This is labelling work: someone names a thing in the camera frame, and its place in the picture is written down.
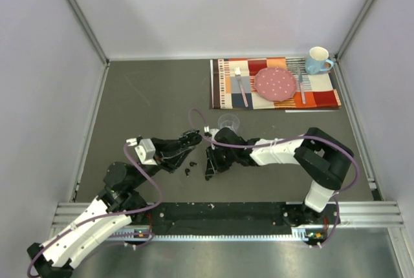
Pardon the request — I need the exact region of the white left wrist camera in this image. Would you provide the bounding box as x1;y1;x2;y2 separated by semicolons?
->
125;137;157;166

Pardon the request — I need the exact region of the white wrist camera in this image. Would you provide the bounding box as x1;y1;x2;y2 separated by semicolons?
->
204;125;219;139
125;137;157;166

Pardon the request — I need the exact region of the light blue mug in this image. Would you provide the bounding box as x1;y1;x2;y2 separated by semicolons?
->
305;47;334;75

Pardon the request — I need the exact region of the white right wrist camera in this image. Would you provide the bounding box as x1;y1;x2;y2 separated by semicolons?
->
204;125;219;139

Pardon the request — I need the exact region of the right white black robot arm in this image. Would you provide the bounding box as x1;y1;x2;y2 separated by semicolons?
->
205;127;354;226

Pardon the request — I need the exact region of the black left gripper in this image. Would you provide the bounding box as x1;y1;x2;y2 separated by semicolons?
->
130;137;196;189

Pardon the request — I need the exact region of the pink-handled metal knife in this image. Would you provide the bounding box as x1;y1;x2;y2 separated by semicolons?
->
297;66;306;104

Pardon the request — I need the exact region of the clear plastic cup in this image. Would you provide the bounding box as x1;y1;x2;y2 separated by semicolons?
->
218;114;240;132

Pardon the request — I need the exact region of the pink polka-dot plate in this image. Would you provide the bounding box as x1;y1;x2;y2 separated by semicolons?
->
254;67;298;102

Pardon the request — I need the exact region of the colourful patchwork placemat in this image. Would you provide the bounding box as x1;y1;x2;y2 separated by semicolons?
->
210;57;342;110

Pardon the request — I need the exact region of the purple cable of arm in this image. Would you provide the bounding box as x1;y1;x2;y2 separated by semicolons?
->
188;108;362;250
27;144;164;277

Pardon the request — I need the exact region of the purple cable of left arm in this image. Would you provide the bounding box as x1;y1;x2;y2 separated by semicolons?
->
27;144;164;277

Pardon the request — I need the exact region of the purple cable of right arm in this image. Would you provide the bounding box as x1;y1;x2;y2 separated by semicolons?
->
188;108;362;250

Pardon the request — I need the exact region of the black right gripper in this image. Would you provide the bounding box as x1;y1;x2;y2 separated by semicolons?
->
206;144;237;176

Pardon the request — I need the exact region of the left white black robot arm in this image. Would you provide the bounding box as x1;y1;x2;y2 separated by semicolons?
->
27;129;202;277

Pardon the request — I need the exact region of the pink-handled metal fork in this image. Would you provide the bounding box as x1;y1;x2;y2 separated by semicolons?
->
234;67;248;108

